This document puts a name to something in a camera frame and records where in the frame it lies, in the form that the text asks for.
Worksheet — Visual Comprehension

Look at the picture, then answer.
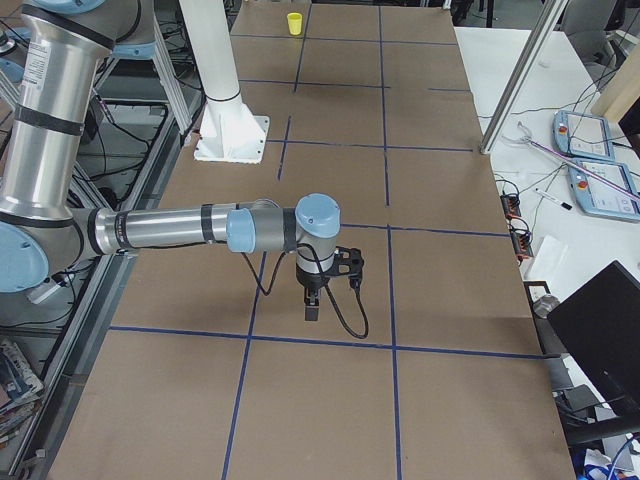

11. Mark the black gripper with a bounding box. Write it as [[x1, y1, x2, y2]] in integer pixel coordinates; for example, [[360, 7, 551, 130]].
[[296, 265, 329, 321]]

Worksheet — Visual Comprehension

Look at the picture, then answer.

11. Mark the yellow plastic cup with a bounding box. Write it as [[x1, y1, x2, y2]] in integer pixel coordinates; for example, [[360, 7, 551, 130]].
[[286, 12, 303, 36]]

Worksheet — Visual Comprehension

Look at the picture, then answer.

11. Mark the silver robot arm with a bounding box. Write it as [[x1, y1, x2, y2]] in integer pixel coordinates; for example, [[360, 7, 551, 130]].
[[1, 1, 345, 320]]

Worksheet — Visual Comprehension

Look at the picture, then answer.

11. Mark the stack of magazines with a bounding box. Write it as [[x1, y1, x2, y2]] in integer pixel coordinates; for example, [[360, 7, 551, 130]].
[[1, 337, 45, 448]]

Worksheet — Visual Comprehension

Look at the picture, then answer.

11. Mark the orange black connector strip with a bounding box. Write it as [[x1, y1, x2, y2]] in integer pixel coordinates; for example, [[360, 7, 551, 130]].
[[500, 193, 534, 263]]

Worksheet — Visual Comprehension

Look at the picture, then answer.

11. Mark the black marker pen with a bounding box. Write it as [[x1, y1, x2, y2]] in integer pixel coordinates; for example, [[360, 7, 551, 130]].
[[535, 188, 573, 211]]

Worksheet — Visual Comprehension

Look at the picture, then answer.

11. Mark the reacher grabber tool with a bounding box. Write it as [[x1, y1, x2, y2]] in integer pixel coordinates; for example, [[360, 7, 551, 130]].
[[500, 123, 639, 203]]

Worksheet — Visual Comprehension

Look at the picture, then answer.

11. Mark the black laptop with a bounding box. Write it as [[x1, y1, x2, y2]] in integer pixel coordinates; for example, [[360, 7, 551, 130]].
[[548, 260, 639, 416]]

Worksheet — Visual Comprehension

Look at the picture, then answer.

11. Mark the near teach pendant tablet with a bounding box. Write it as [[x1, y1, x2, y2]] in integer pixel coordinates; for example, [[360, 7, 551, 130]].
[[568, 157, 639, 222]]

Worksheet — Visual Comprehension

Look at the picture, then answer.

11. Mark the teach pendant tablet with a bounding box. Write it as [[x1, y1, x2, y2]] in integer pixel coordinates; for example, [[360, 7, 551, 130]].
[[568, 157, 639, 222], [552, 110, 615, 161]]

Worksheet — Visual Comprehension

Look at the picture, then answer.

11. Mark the far teach pendant tablet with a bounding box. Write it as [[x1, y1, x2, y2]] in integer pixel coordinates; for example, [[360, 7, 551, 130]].
[[552, 110, 615, 161]]

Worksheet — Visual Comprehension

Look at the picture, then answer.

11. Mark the wooden board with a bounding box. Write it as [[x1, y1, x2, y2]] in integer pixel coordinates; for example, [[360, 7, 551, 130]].
[[591, 44, 639, 135]]

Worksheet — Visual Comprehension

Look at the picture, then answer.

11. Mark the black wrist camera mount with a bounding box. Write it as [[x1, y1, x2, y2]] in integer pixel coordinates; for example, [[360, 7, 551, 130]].
[[329, 246, 365, 291]]

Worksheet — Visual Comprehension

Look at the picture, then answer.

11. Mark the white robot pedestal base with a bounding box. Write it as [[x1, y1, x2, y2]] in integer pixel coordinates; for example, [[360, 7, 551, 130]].
[[180, 0, 270, 164]]

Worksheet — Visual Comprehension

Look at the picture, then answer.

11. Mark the aluminium frame post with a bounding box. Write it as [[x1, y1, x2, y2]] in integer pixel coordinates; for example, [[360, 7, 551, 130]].
[[479, 0, 569, 155]]

